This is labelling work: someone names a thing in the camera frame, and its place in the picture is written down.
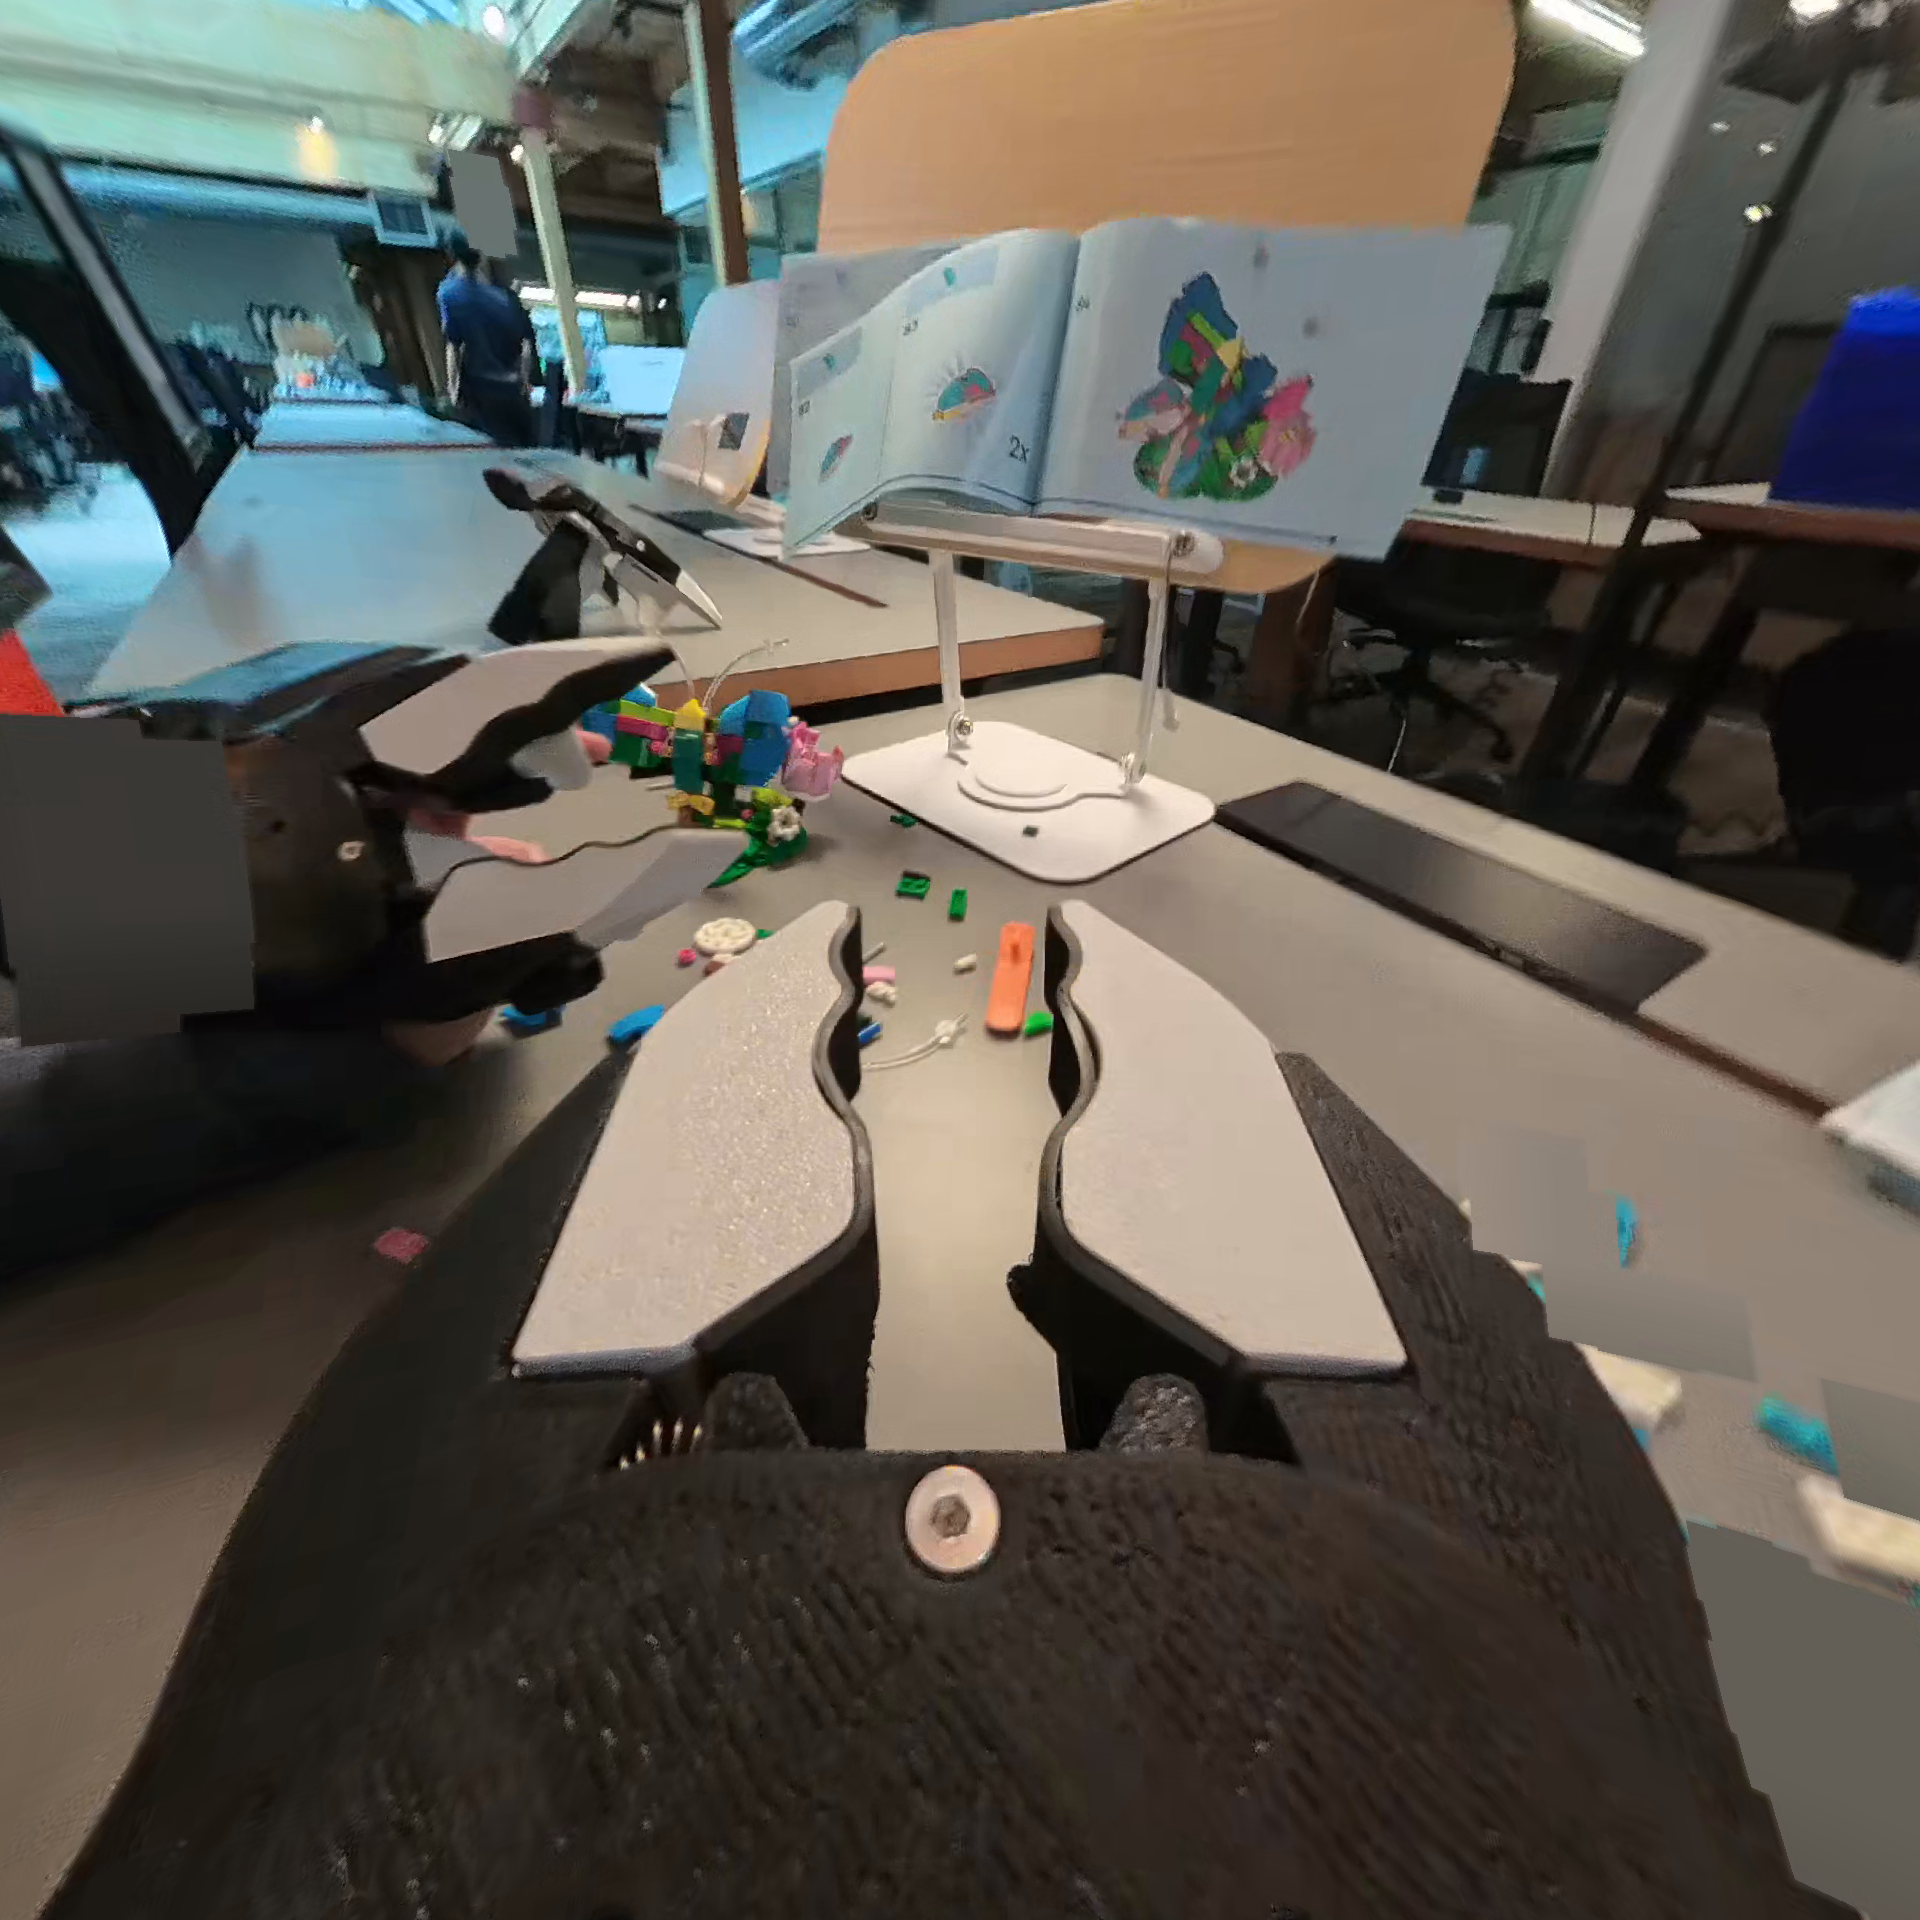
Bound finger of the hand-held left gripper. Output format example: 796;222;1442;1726
423;831;752;966
355;640;678;815

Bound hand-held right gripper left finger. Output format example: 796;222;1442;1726
509;902;882;1377

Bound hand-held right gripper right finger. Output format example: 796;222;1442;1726
1032;902;1410;1381

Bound colourful lego butterfly model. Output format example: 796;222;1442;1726
582;638;845;893

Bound small loose lego pieces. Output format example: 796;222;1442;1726
675;937;1055;1053

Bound open lego instruction booklet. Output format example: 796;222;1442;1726
780;215;1514;565

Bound person's left hand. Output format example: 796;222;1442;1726
387;807;554;1072

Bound spare hand-held gripper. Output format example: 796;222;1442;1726
482;463;724;647

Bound grey desk with wooden edge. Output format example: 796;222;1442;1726
92;442;1110;715

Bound book stand with wooden board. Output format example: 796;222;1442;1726
656;255;879;561
817;0;1520;887

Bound black office chair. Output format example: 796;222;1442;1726
1336;359;1577;766

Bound printed paper leaflets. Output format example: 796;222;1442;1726
1817;1057;1920;1218

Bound black tripod stand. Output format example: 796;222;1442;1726
1551;0;1920;819

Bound blue plastic bin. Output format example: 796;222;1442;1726
1770;284;1920;504

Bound black desk cable cover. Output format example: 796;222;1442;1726
1213;781;1706;1019

